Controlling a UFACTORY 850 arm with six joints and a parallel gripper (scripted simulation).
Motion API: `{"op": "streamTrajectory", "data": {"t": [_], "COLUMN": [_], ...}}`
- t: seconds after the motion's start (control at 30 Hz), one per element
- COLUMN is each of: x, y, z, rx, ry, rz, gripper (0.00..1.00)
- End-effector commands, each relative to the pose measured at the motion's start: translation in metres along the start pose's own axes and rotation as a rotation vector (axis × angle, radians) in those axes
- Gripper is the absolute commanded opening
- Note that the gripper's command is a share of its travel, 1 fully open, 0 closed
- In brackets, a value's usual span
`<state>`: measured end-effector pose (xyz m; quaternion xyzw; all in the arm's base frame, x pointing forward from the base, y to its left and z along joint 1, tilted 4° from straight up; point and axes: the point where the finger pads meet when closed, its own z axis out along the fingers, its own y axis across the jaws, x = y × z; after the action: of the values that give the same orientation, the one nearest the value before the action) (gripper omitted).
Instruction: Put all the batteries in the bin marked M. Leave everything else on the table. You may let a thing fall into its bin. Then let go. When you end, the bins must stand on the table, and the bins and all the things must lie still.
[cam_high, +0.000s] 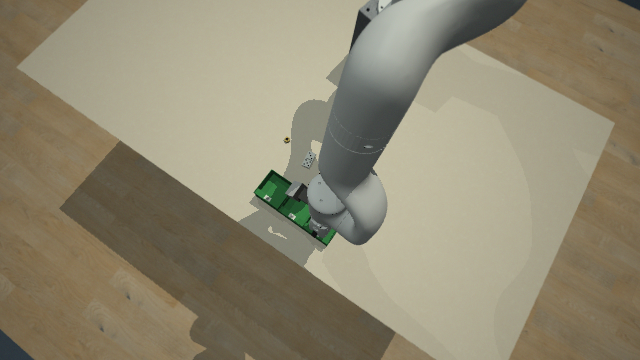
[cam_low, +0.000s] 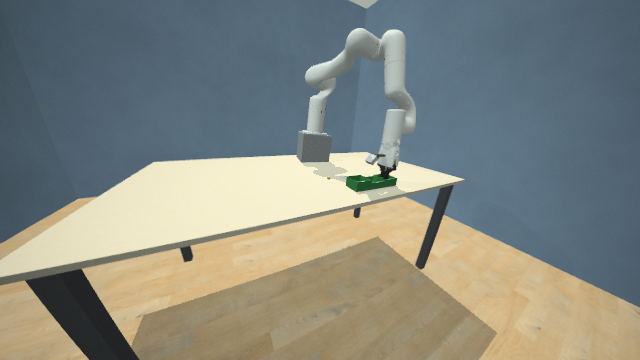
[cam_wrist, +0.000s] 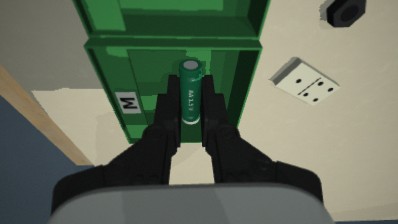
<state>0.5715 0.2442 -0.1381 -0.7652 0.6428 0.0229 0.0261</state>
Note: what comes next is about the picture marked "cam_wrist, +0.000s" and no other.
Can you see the green aa battery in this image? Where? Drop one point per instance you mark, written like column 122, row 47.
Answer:
column 190, row 74

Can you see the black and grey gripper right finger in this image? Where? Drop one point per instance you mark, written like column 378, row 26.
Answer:
column 234, row 160

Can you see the green rack of bins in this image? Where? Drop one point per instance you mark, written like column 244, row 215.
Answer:
column 221, row 34

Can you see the white domino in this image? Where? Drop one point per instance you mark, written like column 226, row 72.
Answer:
column 306, row 82

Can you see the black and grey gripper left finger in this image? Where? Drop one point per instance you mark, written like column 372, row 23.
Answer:
column 146, row 162

